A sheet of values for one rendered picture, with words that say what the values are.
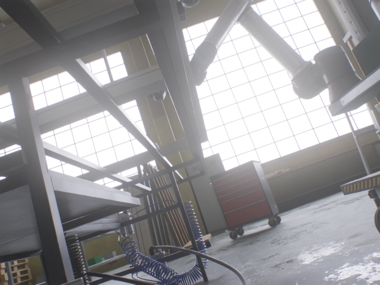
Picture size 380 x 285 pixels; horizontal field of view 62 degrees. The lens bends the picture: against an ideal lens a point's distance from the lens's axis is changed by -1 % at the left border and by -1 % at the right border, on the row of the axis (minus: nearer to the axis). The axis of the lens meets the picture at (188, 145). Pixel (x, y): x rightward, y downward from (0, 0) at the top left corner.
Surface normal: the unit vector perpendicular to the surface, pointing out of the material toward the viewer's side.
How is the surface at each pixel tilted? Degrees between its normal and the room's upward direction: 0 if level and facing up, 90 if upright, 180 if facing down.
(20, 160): 90
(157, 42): 180
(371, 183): 90
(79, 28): 180
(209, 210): 90
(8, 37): 90
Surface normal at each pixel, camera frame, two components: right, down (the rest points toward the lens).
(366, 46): -0.94, 0.29
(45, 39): 0.32, 0.92
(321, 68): -0.90, 0.21
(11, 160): -0.09, -0.22
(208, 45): 0.26, -0.26
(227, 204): -0.43, -0.08
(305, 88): -0.65, 0.61
